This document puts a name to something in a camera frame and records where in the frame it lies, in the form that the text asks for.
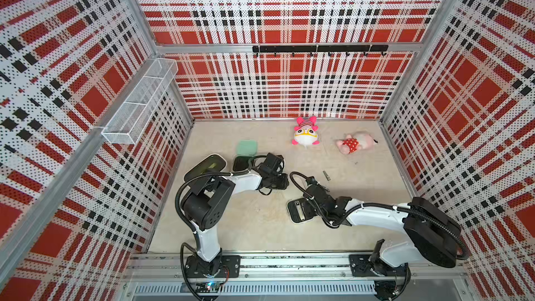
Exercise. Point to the black hook rail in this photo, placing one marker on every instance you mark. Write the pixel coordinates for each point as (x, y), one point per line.
(312, 49)

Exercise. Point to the green oval tray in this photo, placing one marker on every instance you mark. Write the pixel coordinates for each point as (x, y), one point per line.
(212, 163)

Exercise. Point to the cream nail kit case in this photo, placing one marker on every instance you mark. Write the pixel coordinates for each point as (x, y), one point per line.
(300, 210)

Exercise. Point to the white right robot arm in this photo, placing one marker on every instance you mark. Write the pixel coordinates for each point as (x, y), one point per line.
(428, 233)

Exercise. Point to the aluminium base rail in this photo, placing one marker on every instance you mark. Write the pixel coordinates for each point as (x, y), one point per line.
(293, 276)

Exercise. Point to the clear wall shelf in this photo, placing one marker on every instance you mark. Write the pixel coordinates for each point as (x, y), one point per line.
(131, 119)

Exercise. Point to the green nail kit case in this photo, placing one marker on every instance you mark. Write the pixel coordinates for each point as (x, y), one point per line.
(245, 151)

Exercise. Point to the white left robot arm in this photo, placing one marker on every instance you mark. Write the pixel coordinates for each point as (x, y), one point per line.
(203, 198)

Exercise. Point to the metal nail tool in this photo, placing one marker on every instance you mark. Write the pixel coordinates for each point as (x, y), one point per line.
(327, 175)

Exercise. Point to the pink owl plush toy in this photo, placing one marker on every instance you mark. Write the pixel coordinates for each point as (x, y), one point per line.
(306, 132)

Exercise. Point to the pink strawberry plush toy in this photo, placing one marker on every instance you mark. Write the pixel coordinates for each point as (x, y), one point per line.
(357, 142)

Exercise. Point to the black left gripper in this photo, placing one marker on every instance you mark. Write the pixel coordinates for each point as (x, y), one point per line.
(283, 184)

